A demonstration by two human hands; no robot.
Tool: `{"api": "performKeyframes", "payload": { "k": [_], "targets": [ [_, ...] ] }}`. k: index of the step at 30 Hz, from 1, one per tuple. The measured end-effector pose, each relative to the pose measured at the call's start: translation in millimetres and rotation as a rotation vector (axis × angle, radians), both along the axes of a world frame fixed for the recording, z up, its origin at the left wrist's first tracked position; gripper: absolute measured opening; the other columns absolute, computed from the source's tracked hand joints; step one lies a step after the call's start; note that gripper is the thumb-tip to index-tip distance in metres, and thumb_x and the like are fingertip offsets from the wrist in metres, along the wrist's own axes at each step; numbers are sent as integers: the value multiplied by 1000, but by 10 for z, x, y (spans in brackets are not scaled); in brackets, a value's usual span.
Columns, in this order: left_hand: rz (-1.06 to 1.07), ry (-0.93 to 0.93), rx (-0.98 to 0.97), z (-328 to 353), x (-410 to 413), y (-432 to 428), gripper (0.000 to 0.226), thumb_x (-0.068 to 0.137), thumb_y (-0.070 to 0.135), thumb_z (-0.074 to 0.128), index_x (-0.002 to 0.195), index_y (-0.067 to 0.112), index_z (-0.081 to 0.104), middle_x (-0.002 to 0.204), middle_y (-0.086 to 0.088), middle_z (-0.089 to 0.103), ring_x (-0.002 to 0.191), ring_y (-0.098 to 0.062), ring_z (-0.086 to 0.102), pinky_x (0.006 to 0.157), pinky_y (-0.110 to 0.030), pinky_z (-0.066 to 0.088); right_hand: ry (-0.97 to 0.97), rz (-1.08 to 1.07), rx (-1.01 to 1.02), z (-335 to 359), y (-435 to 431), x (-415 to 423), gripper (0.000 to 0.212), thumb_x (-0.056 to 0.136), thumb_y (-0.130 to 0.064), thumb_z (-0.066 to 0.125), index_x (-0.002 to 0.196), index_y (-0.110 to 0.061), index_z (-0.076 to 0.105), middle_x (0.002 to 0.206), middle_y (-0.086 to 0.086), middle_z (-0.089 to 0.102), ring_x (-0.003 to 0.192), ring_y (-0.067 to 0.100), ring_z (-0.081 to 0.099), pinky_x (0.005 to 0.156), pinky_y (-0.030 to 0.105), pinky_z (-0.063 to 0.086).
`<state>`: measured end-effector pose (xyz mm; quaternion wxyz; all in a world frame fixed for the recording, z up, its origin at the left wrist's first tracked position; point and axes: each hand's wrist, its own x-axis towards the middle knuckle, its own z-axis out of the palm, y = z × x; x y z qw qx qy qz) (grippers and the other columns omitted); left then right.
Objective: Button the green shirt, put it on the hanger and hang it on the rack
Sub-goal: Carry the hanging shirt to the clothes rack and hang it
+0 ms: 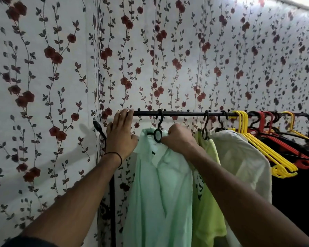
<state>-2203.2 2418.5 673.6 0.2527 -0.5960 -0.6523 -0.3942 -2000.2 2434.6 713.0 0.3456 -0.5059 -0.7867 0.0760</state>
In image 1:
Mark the person's right hand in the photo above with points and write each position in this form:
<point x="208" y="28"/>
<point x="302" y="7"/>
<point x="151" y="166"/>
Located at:
<point x="179" y="140"/>

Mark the black hanging garment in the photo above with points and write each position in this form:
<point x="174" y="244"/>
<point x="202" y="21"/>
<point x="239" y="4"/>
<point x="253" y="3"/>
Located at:
<point x="296" y="198"/>

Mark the black clothes rack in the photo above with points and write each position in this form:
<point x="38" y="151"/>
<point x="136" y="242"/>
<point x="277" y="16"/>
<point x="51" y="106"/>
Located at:
<point x="185" y="113"/>

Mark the lime green shirt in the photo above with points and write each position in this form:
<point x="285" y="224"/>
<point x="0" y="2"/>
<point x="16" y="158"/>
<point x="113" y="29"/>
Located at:
<point x="208" y="216"/>

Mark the white tube light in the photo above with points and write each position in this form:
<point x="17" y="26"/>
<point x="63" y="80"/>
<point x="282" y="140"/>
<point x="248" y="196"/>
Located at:
<point x="296" y="2"/>

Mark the red plastic hanger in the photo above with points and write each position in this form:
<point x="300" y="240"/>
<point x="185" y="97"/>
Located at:
<point x="261" y="120"/>
<point x="285" y="147"/>

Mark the person's right forearm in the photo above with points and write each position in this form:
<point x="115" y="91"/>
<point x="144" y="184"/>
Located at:
<point x="247" y="208"/>

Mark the person's left hand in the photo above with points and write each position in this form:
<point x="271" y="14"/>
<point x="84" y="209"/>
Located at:
<point x="121" y="141"/>

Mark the black plastic hanger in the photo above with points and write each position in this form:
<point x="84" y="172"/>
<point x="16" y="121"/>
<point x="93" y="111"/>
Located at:
<point x="158" y="135"/>
<point x="205" y="131"/>
<point x="221" y="126"/>

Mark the mint green shirt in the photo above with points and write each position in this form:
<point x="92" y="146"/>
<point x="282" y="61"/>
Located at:
<point x="157" y="198"/>

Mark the white floral curtain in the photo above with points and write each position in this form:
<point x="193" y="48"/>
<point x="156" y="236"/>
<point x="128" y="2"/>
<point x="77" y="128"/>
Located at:
<point x="54" y="74"/>

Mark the person's left forearm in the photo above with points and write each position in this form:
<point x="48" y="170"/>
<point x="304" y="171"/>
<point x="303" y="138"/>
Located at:
<point x="74" y="208"/>

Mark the black thread wristband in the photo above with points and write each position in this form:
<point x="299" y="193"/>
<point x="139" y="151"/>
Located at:
<point x="117" y="153"/>

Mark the yellow plastic hanger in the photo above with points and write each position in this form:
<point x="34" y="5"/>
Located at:
<point x="291" y="120"/>
<point x="270" y="151"/>
<point x="266" y="154"/>

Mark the cream white garment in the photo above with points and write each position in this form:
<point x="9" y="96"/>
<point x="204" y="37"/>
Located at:
<point x="242" y="156"/>

